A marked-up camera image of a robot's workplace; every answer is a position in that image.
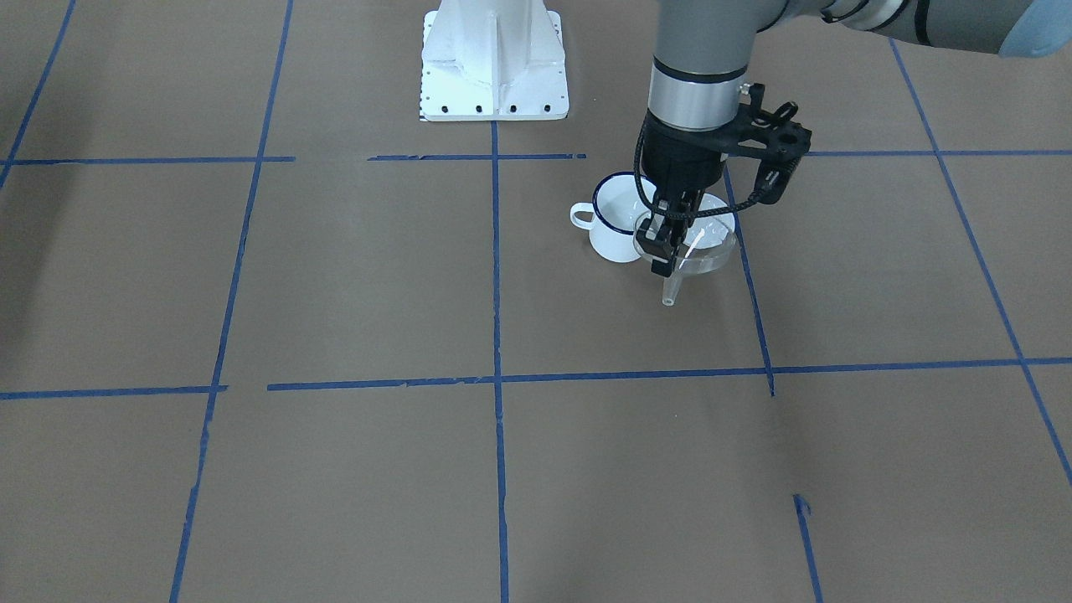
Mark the clear glass funnel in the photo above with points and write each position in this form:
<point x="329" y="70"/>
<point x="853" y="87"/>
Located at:
<point x="692" y="262"/>

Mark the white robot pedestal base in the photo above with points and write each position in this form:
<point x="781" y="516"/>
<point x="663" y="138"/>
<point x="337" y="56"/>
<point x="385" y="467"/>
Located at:
<point x="493" y="60"/>

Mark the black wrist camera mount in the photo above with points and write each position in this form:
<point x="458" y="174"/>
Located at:
<point x="773" y="138"/>

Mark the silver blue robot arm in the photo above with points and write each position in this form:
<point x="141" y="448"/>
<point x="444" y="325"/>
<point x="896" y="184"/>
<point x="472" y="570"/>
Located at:
<point x="708" y="145"/>

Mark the white enamel cup blue rim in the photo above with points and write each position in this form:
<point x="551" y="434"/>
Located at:
<point x="610" y="217"/>

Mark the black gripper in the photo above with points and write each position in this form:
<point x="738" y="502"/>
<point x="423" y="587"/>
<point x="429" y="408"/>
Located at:
<point x="680" y="164"/>

